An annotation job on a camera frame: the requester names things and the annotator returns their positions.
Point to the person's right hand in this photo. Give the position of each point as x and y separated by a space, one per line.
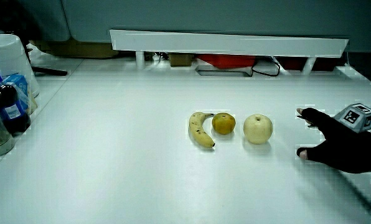
344 149

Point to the pale yellow pear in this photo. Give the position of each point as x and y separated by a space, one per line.
258 129

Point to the dark red box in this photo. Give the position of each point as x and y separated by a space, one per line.
297 63

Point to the small yellow-green round fruit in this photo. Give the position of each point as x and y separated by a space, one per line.
223 124

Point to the yellow banana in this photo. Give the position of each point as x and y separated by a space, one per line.
198 130

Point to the white raised shelf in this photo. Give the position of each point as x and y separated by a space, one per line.
229 43

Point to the olive green box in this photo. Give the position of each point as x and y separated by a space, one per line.
180 59

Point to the brown cardboard box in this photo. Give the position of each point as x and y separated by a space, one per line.
79 49

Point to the black flat stand base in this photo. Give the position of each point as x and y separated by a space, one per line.
50 71

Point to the blue carton box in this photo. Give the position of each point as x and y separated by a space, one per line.
19 85

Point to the dark bottle with blue cap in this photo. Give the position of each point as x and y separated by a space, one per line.
6 105

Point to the white plastic bucket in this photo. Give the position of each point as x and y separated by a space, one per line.
8 56

